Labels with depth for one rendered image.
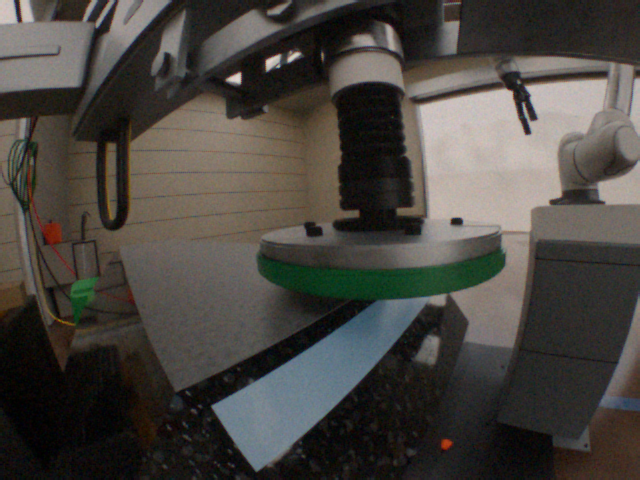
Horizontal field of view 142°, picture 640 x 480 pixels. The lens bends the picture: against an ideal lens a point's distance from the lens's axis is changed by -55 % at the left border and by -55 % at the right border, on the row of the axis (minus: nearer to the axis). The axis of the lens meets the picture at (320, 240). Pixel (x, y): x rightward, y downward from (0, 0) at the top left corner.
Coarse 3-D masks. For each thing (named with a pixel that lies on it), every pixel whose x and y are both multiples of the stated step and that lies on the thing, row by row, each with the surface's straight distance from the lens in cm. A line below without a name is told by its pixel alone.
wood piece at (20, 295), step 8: (0, 288) 82; (8, 288) 79; (16, 288) 79; (24, 288) 86; (0, 296) 80; (8, 296) 80; (16, 296) 79; (24, 296) 83; (0, 304) 80; (8, 304) 80; (16, 304) 80
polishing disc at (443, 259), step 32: (320, 224) 29; (352, 224) 19; (384, 224) 18; (448, 224) 22; (256, 256) 19; (288, 256) 14; (320, 256) 13; (352, 256) 12; (384, 256) 12; (416, 256) 12; (448, 256) 13; (480, 256) 15; (288, 288) 15; (320, 288) 13; (352, 288) 12; (384, 288) 12; (416, 288) 12; (448, 288) 13
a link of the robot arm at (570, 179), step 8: (568, 136) 111; (576, 136) 110; (560, 144) 112; (568, 144) 108; (576, 144) 105; (560, 152) 111; (568, 152) 106; (560, 160) 110; (568, 160) 105; (560, 168) 111; (568, 168) 106; (560, 176) 111; (568, 176) 106; (576, 176) 104; (560, 184) 112; (568, 184) 108; (576, 184) 106; (584, 184) 106; (592, 184) 107
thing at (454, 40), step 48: (288, 0) 25; (336, 0) 24; (384, 0) 23; (480, 0) 26; (528, 0) 28; (576, 0) 30; (624, 0) 32; (240, 48) 27; (432, 48) 32; (480, 48) 32; (528, 48) 34; (576, 48) 37; (624, 48) 40; (240, 96) 39; (288, 96) 36
